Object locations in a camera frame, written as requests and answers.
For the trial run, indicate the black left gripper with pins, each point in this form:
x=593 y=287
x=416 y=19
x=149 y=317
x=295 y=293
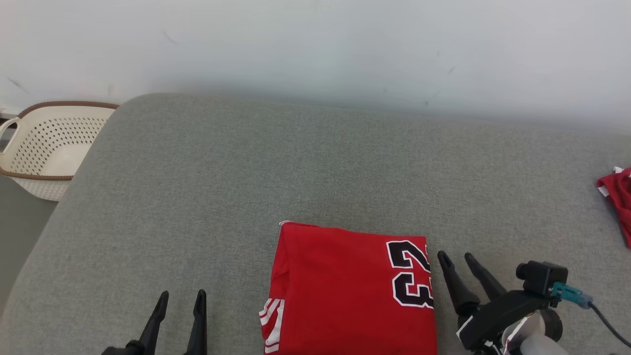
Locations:
x=123 y=349

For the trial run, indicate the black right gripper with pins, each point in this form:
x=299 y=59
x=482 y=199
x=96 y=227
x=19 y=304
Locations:
x=498 y=315

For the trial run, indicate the red jersey with number 23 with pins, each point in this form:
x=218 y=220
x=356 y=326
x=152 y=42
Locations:
x=340 y=296

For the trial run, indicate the red shorts with white stripe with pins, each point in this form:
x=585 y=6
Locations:
x=618 y=197

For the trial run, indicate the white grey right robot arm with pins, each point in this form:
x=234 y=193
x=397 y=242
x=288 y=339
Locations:
x=537 y=340

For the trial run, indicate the grey fabric sofa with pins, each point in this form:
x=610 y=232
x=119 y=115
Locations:
x=246 y=187

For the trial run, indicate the cream perforated laundry basket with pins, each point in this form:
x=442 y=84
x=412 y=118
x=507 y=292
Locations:
x=49 y=148

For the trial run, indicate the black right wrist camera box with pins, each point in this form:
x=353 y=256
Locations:
x=542 y=277

